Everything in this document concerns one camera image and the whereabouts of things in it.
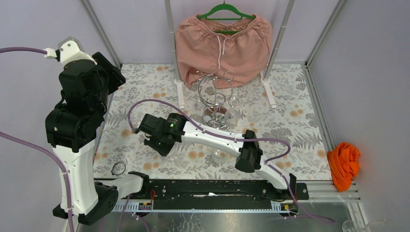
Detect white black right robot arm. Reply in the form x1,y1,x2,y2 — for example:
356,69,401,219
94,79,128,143
133,113,297,201

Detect floral table mat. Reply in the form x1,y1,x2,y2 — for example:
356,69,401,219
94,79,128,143
94,64,331,180

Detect clear wine glass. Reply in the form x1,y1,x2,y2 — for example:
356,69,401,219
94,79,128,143
225,97,242,128
167,147,181,161
211,148,228,164

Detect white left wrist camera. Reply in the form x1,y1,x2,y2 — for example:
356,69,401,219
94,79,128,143
43,37,97,66

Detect black ring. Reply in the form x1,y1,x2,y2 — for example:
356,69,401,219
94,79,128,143
111,161,127,177

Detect orange cloth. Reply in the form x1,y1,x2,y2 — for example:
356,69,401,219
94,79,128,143
327,142,361,192

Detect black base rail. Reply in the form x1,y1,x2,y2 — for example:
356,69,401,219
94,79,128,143
131,179,309,210

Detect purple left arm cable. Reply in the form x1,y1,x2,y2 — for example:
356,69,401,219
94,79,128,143
0,47,76,232

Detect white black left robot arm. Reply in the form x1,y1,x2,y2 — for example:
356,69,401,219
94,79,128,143
45,52,150,225

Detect chrome wine glass rack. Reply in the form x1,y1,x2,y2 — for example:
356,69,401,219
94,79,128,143
195,71,234,130

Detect clear wine glass front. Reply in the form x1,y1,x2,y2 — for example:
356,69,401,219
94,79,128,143
225,97,242,128

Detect pink shorts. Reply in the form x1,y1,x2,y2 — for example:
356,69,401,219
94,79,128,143
175,15,273,88

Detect green clothes hanger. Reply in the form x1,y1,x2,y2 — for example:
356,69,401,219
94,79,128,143
196,0,256,35

